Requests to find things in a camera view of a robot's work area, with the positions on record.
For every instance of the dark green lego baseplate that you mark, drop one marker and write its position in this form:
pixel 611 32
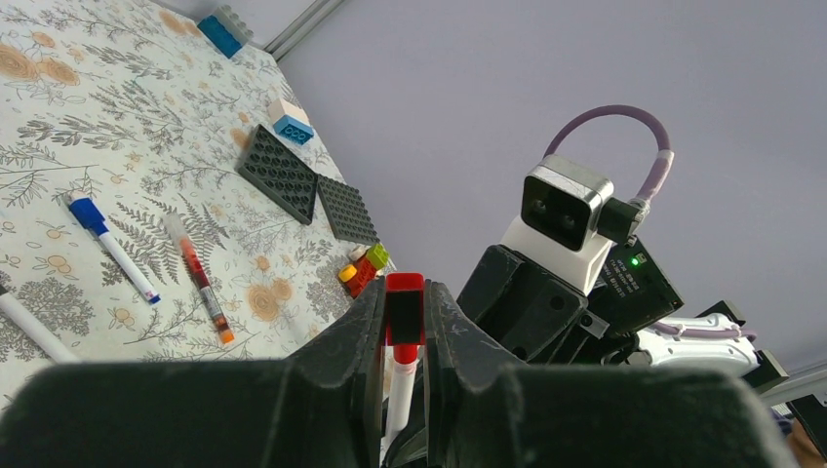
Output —
pixel 272 168

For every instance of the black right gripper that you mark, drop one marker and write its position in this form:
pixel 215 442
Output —
pixel 542 320

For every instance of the colourful lego brick pile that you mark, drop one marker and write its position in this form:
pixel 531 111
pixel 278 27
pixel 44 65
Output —
pixel 365 265

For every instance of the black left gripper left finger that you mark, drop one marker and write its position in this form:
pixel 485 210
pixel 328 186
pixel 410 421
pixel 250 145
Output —
pixel 319 407

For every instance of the white marker red end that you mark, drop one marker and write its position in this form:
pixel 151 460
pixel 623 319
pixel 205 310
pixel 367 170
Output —
pixel 399 401

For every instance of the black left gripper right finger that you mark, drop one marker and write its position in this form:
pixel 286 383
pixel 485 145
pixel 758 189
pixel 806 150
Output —
pixel 487 408

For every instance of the orange red pen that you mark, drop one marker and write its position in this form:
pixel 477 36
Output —
pixel 182 241

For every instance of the grey lego baseplate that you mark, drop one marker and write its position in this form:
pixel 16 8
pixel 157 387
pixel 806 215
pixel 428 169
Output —
pixel 346 211

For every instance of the white blue lego brick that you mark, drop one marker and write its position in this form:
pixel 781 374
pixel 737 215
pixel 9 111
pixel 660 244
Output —
pixel 289 121

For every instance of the white marker blue end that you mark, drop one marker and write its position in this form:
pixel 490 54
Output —
pixel 92 219

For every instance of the floral table mat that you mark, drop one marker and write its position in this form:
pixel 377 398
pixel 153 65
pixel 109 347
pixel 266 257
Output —
pixel 129 103

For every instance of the white marker black tip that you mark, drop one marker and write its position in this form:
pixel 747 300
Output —
pixel 35 330

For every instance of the red marker cap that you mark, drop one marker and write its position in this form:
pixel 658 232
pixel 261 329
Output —
pixel 403 310

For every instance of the blue grey lego brick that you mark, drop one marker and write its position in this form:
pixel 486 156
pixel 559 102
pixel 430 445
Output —
pixel 225 29

